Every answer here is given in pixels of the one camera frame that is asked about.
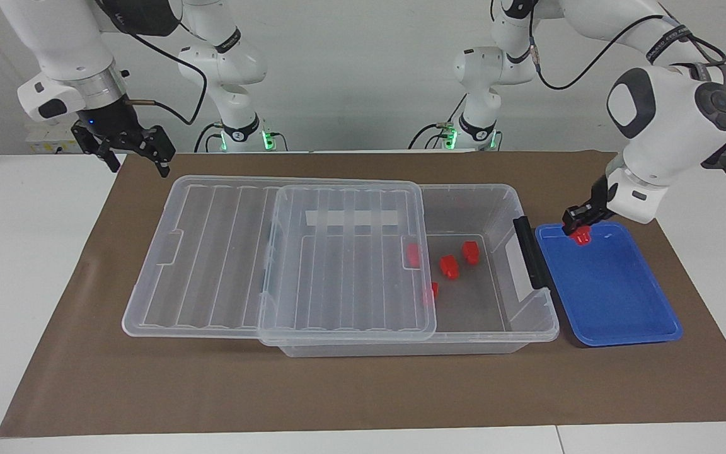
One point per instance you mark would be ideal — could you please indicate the white power strip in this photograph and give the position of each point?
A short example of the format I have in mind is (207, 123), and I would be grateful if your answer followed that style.
(48, 142)

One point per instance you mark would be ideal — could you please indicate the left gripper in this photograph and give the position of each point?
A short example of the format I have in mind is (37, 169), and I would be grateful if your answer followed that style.
(600, 194)

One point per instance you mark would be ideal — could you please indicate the clear plastic box lid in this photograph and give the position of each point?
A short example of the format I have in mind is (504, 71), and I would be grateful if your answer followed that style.
(212, 265)

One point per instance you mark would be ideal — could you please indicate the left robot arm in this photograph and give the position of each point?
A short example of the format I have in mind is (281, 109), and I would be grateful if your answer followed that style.
(659, 126)

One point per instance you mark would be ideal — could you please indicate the blue plastic tray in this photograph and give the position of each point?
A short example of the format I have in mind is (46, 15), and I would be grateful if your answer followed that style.
(609, 290)

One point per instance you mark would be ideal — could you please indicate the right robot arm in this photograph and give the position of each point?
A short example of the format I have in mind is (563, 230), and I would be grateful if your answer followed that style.
(67, 44)

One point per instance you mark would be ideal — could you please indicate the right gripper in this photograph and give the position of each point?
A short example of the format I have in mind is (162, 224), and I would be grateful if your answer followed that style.
(114, 120)

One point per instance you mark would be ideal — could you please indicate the red block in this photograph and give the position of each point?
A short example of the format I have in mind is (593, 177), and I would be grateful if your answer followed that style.
(583, 238)
(431, 294)
(413, 255)
(449, 267)
(471, 252)

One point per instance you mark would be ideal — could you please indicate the clear plastic storage box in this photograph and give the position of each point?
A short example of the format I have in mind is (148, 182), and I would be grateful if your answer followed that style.
(476, 315)

